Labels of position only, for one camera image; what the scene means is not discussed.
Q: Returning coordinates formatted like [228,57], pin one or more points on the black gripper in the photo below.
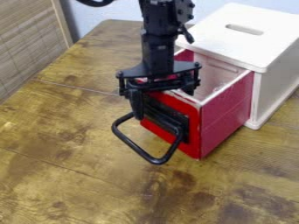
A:
[158,73]

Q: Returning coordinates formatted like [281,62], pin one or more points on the red wooden drawer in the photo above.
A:
[219,106]

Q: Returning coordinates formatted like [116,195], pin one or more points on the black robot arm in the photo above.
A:
[164,19]

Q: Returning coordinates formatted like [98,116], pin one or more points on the white wooden cabinet box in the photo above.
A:
[257,39]

